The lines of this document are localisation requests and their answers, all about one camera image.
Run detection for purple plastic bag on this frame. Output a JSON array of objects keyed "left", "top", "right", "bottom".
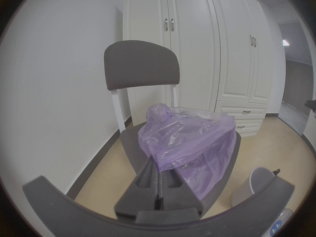
[{"left": 137, "top": 103, "right": 237, "bottom": 201}]

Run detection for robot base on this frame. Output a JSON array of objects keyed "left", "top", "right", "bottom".
[{"left": 269, "top": 208, "right": 294, "bottom": 237}]

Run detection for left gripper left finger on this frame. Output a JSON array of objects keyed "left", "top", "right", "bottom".
[{"left": 114, "top": 157, "right": 159, "bottom": 219}]

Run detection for white chair grey cushions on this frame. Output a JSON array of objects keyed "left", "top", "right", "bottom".
[{"left": 104, "top": 40, "right": 242, "bottom": 208}]

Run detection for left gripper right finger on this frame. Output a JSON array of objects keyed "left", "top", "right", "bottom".
[{"left": 159, "top": 168, "right": 204, "bottom": 215}]

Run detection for white wardrobe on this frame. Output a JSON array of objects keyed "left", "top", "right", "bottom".
[{"left": 123, "top": 0, "right": 273, "bottom": 138}]

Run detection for grey curtain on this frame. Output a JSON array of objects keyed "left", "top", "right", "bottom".
[{"left": 281, "top": 60, "right": 314, "bottom": 113}]

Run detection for white trash bin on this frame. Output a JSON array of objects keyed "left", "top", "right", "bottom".
[{"left": 231, "top": 167, "right": 277, "bottom": 208}]

